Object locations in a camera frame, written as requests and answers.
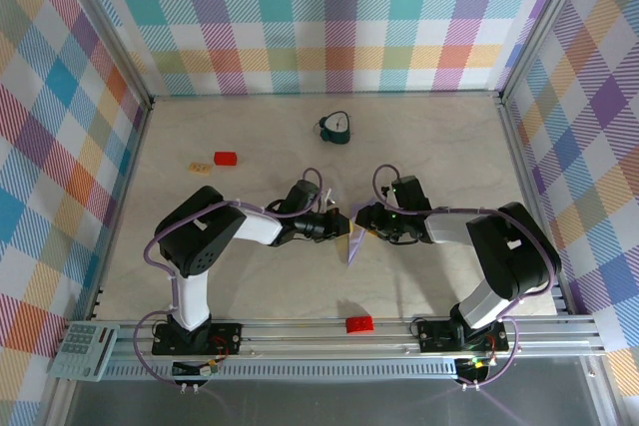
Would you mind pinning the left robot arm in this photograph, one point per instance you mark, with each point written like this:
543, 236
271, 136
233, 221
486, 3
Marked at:
199, 231

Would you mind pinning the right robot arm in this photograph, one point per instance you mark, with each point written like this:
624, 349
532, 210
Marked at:
514, 251

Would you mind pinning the grey metal sheet panel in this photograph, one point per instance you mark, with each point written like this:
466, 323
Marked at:
324, 406

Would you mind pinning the teal alarm clock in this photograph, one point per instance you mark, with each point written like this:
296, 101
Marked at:
339, 134

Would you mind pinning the red two-stud brick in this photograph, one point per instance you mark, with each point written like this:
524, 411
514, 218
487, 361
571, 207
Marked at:
359, 324

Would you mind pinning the red rectangular block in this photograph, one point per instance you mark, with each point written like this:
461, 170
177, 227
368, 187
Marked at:
225, 158

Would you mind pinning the small wooden tile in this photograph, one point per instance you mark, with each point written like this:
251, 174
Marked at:
200, 168

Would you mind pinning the grey keypad calculator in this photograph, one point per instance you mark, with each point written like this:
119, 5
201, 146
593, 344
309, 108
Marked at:
82, 351

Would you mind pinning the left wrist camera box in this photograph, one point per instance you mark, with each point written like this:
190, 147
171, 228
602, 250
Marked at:
328, 199

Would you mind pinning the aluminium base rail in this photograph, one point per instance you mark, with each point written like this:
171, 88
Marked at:
299, 341

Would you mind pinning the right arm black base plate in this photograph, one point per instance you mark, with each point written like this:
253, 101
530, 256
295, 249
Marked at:
434, 336

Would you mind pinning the aluminium rail under plaid wall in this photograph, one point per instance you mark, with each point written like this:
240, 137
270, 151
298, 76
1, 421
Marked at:
324, 94

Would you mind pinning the right aluminium side rail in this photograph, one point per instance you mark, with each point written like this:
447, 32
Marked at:
532, 196

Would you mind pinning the aluminium side rail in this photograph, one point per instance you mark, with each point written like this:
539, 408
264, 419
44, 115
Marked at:
532, 196
125, 191

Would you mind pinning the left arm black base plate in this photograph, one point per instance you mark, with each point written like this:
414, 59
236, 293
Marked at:
229, 338

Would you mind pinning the left aluminium side rail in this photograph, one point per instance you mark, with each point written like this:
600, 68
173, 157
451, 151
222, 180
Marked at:
125, 191

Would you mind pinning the right aluminium frame post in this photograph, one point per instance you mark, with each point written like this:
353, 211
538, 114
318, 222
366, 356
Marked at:
543, 22

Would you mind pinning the aluminium frame post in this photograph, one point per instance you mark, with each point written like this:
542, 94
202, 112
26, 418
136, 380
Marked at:
112, 29
543, 22

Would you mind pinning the left aluminium frame post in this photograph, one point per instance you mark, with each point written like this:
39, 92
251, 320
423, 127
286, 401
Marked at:
112, 29

